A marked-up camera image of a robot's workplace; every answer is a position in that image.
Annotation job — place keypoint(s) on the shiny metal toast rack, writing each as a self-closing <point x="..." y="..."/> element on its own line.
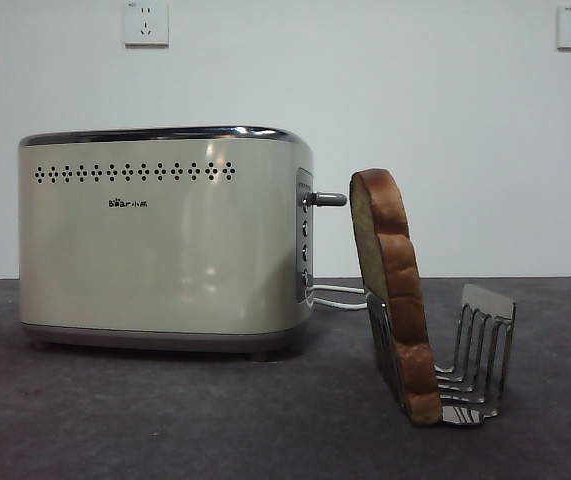
<point x="490" y="306"/>

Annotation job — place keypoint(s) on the grey toaster lever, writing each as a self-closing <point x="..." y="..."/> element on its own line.
<point x="332" y="199"/>

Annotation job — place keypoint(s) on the brown-crusted bread slice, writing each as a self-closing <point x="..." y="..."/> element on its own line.
<point x="405" y="300"/>

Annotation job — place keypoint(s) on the cream two-slot toaster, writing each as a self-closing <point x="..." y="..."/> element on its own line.
<point x="155" y="260"/>

